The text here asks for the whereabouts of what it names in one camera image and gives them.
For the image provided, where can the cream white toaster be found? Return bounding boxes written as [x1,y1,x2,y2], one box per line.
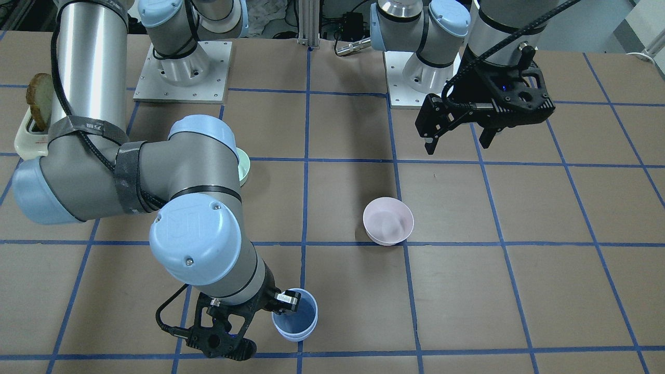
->
[14,109,48,161]

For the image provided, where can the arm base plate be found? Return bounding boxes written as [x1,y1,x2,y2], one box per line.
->
[384,51,461,109]
[133,41,233,104]

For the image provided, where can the pale pink bowl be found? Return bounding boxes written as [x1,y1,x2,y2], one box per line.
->
[363,197,414,246]

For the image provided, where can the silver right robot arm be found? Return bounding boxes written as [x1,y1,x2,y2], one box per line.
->
[12,1,301,360]

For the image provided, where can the mint green bowl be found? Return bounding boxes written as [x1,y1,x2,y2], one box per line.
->
[236,148,251,186]

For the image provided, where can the blue cup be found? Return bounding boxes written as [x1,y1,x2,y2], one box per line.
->
[275,325,316,342]
[271,288,318,333]

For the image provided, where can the aluminium frame post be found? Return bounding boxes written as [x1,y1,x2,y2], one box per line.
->
[297,1,321,49]

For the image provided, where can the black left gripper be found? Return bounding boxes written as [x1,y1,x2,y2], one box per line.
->
[414,61,555,155]

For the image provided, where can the black electronics box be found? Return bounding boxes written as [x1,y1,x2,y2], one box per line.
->
[340,12,364,41]

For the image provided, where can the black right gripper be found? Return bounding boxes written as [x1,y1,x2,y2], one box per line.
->
[180,271,300,362]

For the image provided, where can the black braided cable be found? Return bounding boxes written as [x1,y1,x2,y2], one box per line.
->
[50,26,167,208]
[442,0,580,104]

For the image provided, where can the brown bread slice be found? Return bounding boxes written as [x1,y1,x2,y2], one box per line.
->
[25,73,54,132]

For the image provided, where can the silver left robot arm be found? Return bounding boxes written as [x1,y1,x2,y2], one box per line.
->
[370,1,574,154]

